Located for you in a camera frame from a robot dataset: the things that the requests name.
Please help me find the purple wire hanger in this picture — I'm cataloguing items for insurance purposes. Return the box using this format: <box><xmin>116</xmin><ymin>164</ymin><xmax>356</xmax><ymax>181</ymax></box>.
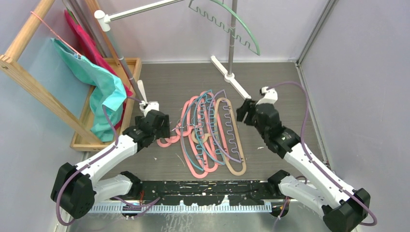
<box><xmin>207</xmin><ymin>89</ymin><xmax>242</xmax><ymax>163</ymax></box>

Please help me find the light blue wire hanger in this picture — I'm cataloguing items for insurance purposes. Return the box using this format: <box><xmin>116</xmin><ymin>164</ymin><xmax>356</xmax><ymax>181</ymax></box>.
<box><xmin>191</xmin><ymin>90</ymin><xmax>225</xmax><ymax>165</ymax></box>

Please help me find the green wire hanger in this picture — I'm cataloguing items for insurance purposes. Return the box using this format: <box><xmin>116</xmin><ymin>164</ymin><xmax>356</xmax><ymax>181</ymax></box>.
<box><xmin>188</xmin><ymin>0</ymin><xmax>261</xmax><ymax>56</ymax></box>

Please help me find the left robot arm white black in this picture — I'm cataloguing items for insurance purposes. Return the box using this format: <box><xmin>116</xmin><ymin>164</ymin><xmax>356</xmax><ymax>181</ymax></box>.
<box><xmin>50</xmin><ymin>109</ymin><xmax>171</xmax><ymax>224</ymax></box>

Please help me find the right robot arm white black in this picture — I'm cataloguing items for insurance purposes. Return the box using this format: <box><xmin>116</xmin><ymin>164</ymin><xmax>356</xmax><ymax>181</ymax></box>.
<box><xmin>236</xmin><ymin>99</ymin><xmax>371</xmax><ymax>232</ymax></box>

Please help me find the pink plastic hanger left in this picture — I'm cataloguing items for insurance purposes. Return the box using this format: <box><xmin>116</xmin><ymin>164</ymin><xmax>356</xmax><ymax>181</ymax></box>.
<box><xmin>157</xmin><ymin>123</ymin><xmax>181</xmax><ymax>148</ymax></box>

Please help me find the pink plastic hanger large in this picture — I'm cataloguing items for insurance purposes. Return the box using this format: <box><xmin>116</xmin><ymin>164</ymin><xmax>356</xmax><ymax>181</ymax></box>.
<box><xmin>185</xmin><ymin>103</ymin><xmax>208</xmax><ymax>179</ymax></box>

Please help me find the beige plastic hanger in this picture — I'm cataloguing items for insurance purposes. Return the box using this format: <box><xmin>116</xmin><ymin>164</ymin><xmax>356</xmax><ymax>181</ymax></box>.
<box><xmin>191</xmin><ymin>97</ymin><xmax>248</xmax><ymax>176</ymax></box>

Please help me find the pink plastic hanger inner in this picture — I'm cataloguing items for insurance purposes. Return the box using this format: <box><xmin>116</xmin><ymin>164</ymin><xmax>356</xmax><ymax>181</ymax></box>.
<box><xmin>194</xmin><ymin>91</ymin><xmax>218</xmax><ymax>173</ymax></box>

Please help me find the teal cloth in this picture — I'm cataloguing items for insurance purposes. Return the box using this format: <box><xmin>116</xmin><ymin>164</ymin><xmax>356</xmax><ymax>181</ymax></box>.
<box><xmin>51</xmin><ymin>38</ymin><xmax>127</xmax><ymax>142</ymax></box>

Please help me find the magenta cloth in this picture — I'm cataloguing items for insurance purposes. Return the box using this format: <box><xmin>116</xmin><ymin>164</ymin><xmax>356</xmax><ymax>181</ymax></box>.
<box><xmin>64</xmin><ymin>10</ymin><xmax>132</xmax><ymax>129</ymax></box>

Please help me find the white metal clothes rack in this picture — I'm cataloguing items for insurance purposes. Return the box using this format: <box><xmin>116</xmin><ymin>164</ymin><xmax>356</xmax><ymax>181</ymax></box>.
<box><xmin>94</xmin><ymin>0</ymin><xmax>251</xmax><ymax>102</ymax></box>

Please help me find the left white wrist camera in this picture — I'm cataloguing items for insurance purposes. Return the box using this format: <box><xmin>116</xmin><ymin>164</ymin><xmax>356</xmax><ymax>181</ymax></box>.
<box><xmin>139</xmin><ymin>101</ymin><xmax>160</xmax><ymax>116</ymax></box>

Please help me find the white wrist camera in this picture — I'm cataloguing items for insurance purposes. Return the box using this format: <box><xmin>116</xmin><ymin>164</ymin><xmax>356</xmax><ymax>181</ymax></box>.
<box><xmin>139</xmin><ymin>101</ymin><xmax>160</xmax><ymax>116</ymax></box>
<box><xmin>256</xmin><ymin>87</ymin><xmax>278</xmax><ymax>105</ymax></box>

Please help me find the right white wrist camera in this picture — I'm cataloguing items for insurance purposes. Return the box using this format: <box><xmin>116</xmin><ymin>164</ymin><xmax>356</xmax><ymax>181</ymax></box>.
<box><xmin>256</xmin><ymin>87</ymin><xmax>278</xmax><ymax>105</ymax></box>

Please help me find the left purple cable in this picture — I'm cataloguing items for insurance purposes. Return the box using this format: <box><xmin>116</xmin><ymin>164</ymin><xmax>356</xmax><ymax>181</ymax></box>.
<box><xmin>56</xmin><ymin>96</ymin><xmax>143</xmax><ymax>227</ymax></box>

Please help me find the purple cable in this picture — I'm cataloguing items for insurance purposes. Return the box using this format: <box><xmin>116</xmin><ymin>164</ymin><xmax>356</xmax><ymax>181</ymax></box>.
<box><xmin>267</xmin><ymin>81</ymin><xmax>378</xmax><ymax>227</ymax></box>
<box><xmin>56</xmin><ymin>96</ymin><xmax>143</xmax><ymax>227</ymax></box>

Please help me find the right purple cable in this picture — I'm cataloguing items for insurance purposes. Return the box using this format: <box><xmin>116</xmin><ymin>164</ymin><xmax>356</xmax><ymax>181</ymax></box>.
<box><xmin>267</xmin><ymin>81</ymin><xmax>378</xmax><ymax>227</ymax></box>

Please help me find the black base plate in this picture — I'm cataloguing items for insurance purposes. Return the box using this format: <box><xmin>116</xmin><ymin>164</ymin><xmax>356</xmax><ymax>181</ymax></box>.
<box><xmin>119</xmin><ymin>180</ymin><xmax>285</xmax><ymax>206</ymax></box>

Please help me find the wooden frame rack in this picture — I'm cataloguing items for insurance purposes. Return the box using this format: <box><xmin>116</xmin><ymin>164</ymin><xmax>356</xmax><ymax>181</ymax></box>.
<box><xmin>0</xmin><ymin>0</ymin><xmax>102</xmax><ymax>145</ymax></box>

